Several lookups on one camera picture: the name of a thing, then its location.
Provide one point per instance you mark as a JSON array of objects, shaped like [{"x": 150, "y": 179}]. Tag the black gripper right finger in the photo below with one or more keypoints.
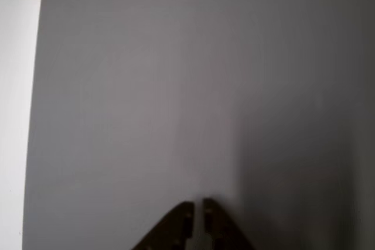
[{"x": 225, "y": 232}]

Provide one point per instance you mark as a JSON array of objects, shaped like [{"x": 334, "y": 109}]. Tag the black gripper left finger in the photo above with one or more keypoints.
[{"x": 170, "y": 232}]

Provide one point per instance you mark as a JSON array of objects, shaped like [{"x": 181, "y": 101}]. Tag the grey table mat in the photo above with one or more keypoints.
[{"x": 175, "y": 100}]

